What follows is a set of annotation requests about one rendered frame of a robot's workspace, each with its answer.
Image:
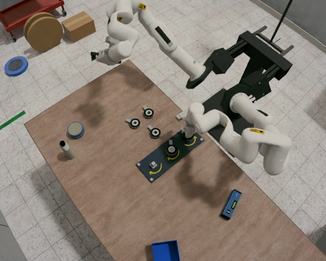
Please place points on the white plastic bottle with black cap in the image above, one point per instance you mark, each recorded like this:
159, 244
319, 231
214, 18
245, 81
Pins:
67, 150

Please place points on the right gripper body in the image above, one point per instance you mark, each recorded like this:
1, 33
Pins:
103, 59

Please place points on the blue box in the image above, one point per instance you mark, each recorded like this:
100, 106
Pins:
166, 251

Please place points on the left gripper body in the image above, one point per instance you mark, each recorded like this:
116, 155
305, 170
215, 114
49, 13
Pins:
188, 131

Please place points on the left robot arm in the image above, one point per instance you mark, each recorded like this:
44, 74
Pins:
264, 138

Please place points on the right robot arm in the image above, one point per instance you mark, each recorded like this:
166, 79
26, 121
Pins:
123, 38

